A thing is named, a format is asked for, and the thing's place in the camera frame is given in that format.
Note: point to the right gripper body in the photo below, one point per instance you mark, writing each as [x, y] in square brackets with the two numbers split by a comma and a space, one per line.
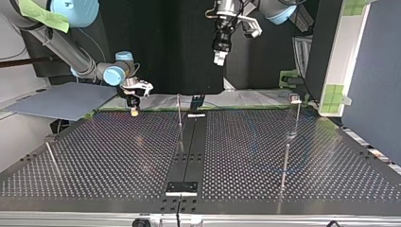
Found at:
[132, 98]

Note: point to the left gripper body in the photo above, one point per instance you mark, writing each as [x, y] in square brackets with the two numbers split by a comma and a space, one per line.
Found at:
[222, 38]

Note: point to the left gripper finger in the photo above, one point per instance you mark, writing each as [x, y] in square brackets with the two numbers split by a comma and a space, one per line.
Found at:
[217, 59]
[223, 55]

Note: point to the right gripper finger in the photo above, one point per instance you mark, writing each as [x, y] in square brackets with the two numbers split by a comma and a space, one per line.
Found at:
[134, 111]

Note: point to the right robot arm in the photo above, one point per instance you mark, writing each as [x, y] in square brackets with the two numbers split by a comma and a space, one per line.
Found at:
[60, 44]

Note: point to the connector holder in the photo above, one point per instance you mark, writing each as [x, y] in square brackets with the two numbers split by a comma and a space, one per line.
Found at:
[197, 102]

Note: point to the black panel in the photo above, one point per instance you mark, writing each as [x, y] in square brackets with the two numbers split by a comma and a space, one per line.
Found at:
[176, 47]

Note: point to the grey board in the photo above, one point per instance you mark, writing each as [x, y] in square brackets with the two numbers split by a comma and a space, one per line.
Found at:
[63, 101]

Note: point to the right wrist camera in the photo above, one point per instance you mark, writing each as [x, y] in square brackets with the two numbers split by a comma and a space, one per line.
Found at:
[142, 85]

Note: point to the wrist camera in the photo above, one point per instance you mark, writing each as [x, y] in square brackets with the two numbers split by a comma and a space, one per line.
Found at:
[142, 85]
[252, 26]

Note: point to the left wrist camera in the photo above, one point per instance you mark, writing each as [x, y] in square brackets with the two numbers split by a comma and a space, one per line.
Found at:
[252, 26]

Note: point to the metal post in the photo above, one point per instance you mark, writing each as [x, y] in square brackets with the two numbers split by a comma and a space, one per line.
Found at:
[285, 167]
[179, 110]
[296, 116]
[51, 154]

